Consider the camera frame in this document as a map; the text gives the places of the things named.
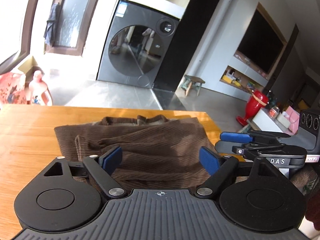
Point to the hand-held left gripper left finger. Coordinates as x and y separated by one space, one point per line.
112 158

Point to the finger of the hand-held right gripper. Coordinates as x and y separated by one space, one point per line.
235 136
226 147

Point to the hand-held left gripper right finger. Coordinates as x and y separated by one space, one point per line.
208 161

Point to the white low cabinet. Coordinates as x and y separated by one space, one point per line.
270 122

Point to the pink box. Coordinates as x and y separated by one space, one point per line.
292 117

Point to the red vase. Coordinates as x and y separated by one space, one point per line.
256 102

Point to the glass jar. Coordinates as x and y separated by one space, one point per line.
275 111

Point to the yellow box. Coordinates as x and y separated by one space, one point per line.
229 79

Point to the small wooden stool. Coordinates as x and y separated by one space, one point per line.
193 83

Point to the black television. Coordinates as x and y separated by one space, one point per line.
262 42

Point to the white detergent bottle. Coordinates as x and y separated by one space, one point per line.
40 90

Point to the white drain pipe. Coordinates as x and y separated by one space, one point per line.
217 25

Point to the grey washing machine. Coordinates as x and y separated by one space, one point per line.
135 47

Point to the red patterned bag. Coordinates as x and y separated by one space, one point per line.
12 88

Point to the cardboard box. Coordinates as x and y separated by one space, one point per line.
28 66

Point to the frosted glass casement window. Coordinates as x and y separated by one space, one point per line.
72 17

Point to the blue hanging cloth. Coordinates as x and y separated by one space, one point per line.
51 25

